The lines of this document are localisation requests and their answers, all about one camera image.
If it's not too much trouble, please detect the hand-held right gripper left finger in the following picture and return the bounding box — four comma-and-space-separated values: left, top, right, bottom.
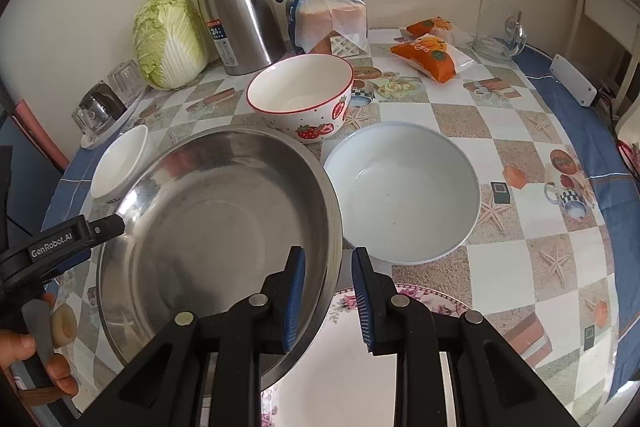
87, 246, 307, 427

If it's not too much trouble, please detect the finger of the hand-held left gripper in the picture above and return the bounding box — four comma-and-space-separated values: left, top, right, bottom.
86, 213, 126, 249

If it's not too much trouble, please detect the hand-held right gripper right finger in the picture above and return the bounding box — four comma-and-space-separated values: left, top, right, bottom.
350, 247, 568, 427

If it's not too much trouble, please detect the pink floral plate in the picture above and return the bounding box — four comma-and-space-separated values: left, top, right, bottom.
257, 283, 473, 427

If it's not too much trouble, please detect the small white bowl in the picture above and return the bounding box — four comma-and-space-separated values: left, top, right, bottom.
90, 124, 151, 200

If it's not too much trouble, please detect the stainless steel basin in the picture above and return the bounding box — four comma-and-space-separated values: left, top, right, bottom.
96, 126, 345, 390

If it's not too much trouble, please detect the large pale blue bowl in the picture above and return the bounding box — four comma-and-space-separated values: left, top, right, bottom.
323, 122, 482, 264

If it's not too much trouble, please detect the strawberry print red-rimmed bowl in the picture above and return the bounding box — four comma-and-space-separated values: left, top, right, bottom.
246, 54, 355, 144

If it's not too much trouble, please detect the person's left hand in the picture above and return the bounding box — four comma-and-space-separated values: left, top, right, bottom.
0, 329, 80, 400

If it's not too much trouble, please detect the dark blue cabinet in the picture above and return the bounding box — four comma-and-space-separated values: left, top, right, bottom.
0, 107, 66, 238

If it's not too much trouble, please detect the cream round object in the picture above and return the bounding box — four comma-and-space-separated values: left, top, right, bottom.
52, 304, 78, 348

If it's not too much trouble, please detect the white cup tray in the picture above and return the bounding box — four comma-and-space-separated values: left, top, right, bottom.
80, 87, 151, 151

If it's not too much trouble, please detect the pink board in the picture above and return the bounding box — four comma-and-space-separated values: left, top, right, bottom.
12, 99, 71, 172

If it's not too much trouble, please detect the glass cup with dark base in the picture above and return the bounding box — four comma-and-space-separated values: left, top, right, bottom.
71, 81, 128, 142

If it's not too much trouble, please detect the clear glass cup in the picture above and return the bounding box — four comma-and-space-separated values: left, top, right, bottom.
107, 59, 147, 105

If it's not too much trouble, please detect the napa cabbage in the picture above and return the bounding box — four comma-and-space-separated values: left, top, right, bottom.
132, 0, 210, 90

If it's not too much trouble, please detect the orange snack packet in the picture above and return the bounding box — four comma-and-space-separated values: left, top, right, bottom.
390, 34, 478, 84
395, 17, 468, 45

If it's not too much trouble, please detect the stainless steel thermos jug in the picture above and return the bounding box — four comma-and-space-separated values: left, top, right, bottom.
191, 0, 287, 76

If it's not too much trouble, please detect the clear glass mug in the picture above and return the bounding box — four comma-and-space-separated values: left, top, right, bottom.
472, 0, 528, 64

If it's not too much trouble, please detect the white power strip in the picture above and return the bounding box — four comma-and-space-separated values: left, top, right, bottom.
549, 54, 601, 108

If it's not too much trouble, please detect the white wooden chair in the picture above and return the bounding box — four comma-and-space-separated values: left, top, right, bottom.
565, 0, 640, 118

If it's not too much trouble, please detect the red cable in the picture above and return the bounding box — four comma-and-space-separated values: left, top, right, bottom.
617, 142, 640, 178

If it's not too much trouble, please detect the black cable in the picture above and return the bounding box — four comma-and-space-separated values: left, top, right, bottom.
595, 87, 640, 188

